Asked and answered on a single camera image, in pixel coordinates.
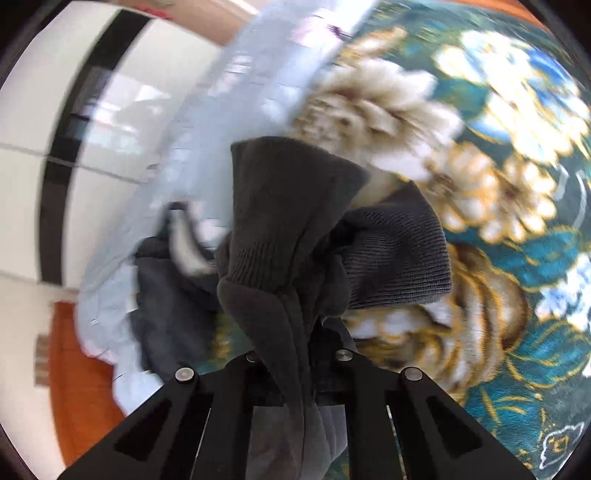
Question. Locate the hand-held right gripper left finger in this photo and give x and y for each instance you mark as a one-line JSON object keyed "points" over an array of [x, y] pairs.
{"points": [[240, 383]]}

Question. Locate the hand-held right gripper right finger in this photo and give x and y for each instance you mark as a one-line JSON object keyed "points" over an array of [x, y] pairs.
{"points": [[353, 383]]}

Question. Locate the dark grey cartoon print hoodie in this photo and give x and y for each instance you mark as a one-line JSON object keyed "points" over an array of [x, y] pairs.
{"points": [[277, 221]]}

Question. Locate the orange wooden headboard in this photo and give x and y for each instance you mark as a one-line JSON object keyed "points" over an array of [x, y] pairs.
{"points": [[78, 392]]}

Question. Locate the teal floral bed sheet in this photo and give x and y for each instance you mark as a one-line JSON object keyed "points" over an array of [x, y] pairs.
{"points": [[508, 258]]}

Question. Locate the white glossy wardrobe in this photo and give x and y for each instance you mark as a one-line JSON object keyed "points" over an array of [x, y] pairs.
{"points": [[115, 152]]}

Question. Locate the light blue floral duvet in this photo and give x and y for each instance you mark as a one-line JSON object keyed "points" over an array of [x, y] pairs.
{"points": [[207, 120]]}

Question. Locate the grey wall switch panel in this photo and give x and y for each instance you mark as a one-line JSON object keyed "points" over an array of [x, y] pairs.
{"points": [[42, 360]]}

